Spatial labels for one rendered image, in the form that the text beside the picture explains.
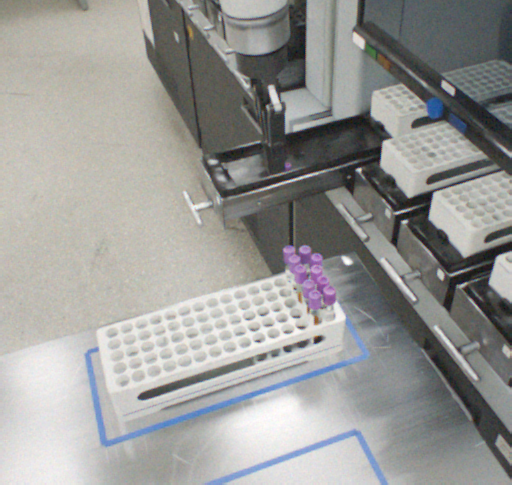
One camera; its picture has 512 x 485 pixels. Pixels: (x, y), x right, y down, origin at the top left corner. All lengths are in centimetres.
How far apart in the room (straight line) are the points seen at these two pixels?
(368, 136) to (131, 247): 119
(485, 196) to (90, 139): 204
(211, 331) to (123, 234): 150
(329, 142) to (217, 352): 56
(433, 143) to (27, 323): 140
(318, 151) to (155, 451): 64
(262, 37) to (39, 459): 59
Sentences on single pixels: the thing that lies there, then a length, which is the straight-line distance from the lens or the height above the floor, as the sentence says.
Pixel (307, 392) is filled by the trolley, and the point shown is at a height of 82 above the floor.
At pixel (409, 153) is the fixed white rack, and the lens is 108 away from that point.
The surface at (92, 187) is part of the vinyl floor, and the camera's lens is 250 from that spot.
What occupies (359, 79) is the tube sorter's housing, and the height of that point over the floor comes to 88.
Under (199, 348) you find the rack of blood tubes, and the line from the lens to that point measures 77.
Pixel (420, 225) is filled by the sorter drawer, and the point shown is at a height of 82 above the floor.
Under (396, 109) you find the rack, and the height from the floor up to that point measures 86.
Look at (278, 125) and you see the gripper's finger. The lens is 94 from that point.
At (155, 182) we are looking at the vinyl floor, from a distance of 245.
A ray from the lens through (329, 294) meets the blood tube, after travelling 73.
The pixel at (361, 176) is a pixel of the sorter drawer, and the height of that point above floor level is 80.
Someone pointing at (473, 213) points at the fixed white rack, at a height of 86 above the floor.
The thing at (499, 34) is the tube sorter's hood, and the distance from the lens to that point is 87.
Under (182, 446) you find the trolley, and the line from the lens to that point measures 76.
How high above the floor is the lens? 148
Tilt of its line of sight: 43 degrees down
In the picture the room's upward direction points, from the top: 4 degrees counter-clockwise
